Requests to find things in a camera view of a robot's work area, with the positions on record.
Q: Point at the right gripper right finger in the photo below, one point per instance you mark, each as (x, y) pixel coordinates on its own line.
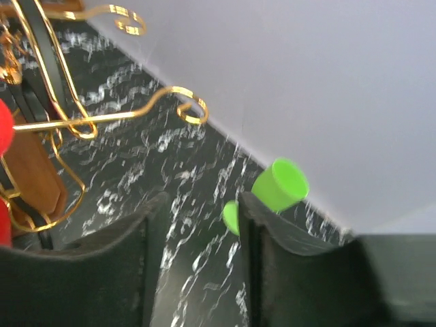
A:
(295, 279)

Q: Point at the green wine glass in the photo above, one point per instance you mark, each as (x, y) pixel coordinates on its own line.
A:
(280, 186)

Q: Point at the red wine glass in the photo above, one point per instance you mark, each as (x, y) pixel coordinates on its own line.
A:
(7, 134)

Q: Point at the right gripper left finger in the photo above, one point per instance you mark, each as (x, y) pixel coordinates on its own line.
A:
(107, 278)

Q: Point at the gold wire wine glass rack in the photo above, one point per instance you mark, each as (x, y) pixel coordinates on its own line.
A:
(36, 73)

